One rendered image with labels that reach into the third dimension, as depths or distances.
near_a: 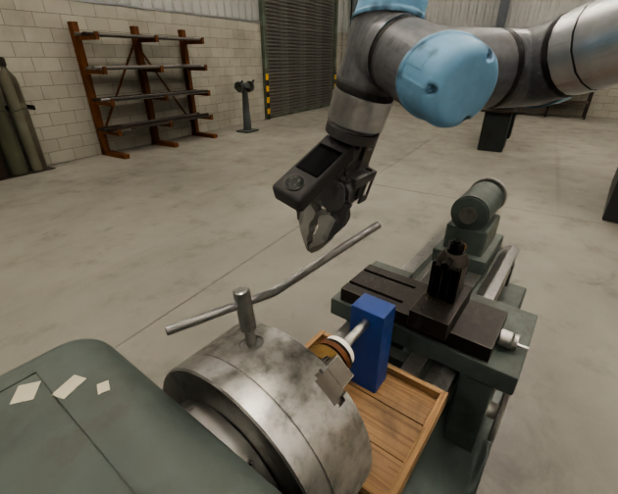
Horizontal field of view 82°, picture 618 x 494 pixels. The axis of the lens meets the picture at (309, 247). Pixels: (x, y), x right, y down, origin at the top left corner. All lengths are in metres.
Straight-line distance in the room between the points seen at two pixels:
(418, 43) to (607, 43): 0.14
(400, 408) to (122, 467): 0.64
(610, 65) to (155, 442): 0.52
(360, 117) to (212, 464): 0.40
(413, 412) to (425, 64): 0.74
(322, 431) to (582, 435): 1.92
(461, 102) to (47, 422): 0.51
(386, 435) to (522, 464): 1.27
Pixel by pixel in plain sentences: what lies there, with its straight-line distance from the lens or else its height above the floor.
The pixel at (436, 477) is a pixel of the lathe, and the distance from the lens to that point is 1.25.
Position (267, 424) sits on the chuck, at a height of 1.22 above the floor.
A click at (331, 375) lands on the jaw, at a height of 1.21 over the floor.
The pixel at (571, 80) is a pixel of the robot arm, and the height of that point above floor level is 1.57.
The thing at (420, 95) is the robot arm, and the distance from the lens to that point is 0.35.
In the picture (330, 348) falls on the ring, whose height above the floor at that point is 1.12.
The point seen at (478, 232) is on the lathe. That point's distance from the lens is 1.46.
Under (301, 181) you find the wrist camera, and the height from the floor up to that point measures 1.45.
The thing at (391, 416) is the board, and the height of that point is 0.89.
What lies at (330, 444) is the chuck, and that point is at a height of 1.17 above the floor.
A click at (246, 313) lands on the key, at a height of 1.29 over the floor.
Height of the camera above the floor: 1.59
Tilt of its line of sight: 28 degrees down
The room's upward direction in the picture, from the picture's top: straight up
